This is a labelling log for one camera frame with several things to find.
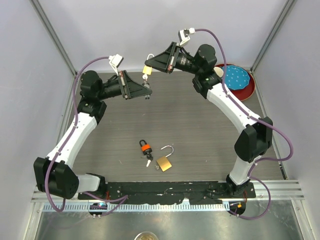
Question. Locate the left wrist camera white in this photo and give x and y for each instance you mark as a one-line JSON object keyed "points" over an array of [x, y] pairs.
{"points": [[115, 61]]}

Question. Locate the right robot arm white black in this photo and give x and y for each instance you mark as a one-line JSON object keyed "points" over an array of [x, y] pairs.
{"points": [[255, 137]]}

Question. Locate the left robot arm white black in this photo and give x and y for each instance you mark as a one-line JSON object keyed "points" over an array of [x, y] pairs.
{"points": [[54, 173]]}

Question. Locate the white slotted cable duct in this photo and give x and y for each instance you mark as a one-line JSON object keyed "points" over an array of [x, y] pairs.
{"points": [[185, 206]]}

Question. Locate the small padlock key bunch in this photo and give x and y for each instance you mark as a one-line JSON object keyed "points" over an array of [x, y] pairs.
{"points": [[146, 84]]}

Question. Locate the blue dotted plate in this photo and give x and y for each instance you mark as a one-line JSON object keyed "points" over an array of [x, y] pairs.
{"points": [[237, 78]]}

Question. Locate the red round tray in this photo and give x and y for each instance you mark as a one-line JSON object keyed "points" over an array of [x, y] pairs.
{"points": [[247, 92]]}

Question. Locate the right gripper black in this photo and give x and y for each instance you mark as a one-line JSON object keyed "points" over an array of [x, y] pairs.
{"points": [[163, 62]]}

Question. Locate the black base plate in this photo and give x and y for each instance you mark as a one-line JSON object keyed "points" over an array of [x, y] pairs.
{"points": [[171, 192]]}

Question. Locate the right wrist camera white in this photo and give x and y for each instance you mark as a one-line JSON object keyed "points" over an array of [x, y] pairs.
{"points": [[184, 36]]}

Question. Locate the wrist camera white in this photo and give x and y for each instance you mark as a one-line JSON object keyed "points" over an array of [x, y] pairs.
{"points": [[115, 61], [184, 36]]}

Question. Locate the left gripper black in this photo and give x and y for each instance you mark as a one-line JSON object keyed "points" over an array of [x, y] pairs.
{"points": [[132, 89]]}

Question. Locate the dark green cup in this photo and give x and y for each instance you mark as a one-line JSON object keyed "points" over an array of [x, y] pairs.
{"points": [[218, 71]]}

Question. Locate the orange black padlock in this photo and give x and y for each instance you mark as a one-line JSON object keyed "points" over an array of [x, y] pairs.
{"points": [[145, 147]]}

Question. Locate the large brass padlock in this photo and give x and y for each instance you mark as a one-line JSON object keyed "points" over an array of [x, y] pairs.
{"points": [[163, 163]]}

